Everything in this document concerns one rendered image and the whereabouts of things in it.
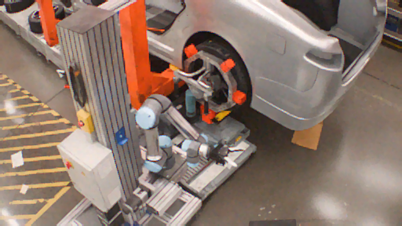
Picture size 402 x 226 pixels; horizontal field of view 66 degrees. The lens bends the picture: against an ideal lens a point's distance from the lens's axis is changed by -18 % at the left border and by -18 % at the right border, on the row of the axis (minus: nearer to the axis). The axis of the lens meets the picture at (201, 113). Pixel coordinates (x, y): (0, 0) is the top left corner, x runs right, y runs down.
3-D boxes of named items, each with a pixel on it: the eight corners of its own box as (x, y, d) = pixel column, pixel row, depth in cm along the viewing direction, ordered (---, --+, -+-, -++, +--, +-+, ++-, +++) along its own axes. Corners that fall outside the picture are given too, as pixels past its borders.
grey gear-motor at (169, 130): (200, 126, 395) (199, 100, 372) (171, 148, 372) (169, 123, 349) (187, 118, 404) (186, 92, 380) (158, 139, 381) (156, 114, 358)
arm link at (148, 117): (168, 161, 252) (162, 99, 215) (159, 176, 241) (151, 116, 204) (152, 156, 255) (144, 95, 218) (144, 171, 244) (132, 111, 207)
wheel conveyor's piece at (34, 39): (86, 36, 558) (83, 16, 531) (44, 60, 511) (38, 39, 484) (60, 20, 606) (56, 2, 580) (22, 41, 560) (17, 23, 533)
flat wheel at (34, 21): (71, 12, 569) (68, 1, 553) (57, 32, 520) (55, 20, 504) (39, 16, 570) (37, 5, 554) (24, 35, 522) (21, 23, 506)
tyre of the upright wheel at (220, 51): (266, 59, 304) (206, 23, 330) (250, 71, 291) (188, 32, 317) (251, 111, 353) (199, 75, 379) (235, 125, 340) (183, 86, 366)
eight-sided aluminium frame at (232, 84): (235, 117, 333) (238, 67, 296) (230, 121, 329) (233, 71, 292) (189, 91, 359) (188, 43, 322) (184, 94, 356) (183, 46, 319)
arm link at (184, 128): (149, 90, 230) (200, 143, 246) (141, 101, 222) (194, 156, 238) (161, 82, 222) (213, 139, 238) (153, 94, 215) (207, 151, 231)
